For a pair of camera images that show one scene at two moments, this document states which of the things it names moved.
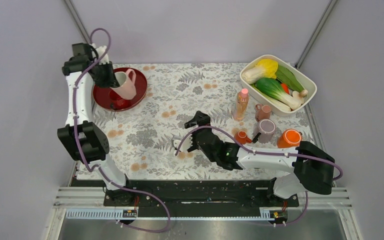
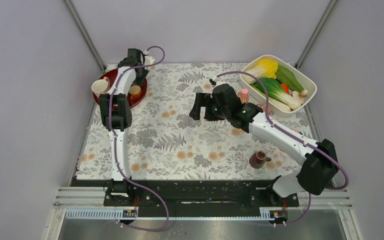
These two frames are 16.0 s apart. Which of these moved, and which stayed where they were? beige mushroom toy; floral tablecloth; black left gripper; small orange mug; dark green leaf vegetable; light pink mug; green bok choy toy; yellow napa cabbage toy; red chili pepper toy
Moved: light pink mug; small orange mug; black left gripper
Stayed: red chili pepper toy; green bok choy toy; yellow napa cabbage toy; dark green leaf vegetable; beige mushroom toy; floral tablecloth
